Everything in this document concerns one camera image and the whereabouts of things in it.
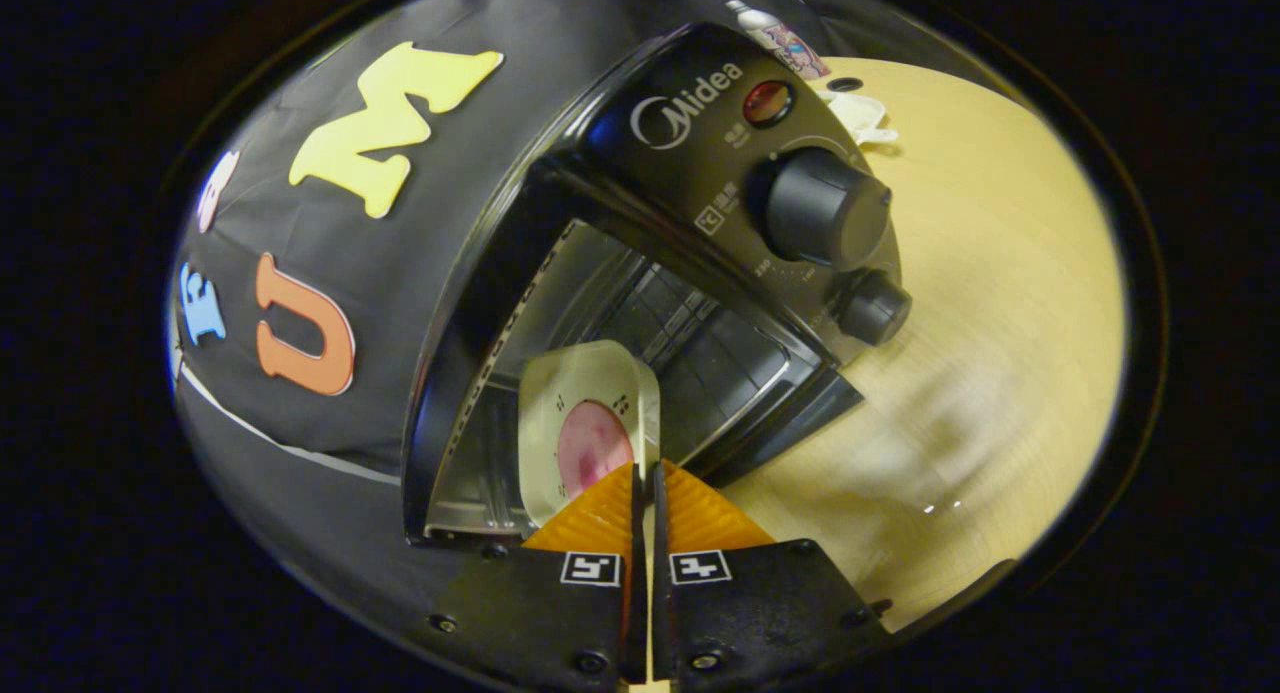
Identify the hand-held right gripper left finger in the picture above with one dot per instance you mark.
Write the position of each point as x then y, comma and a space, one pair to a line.
540, 613

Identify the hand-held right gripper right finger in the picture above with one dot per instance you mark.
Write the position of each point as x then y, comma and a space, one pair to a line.
760, 603

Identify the cream plate with pink food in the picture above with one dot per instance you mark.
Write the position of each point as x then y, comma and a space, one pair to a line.
580, 413

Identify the black electric oven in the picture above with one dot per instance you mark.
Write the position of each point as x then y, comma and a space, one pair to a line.
690, 113

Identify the small black oven knob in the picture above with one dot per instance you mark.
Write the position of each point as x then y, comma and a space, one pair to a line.
872, 307

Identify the large black oven knob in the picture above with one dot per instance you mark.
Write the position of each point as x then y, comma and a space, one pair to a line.
825, 211

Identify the white divided snack plate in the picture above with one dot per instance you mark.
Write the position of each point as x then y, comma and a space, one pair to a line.
865, 113

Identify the silver printed drink bottle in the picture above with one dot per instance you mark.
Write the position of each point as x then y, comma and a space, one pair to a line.
785, 41

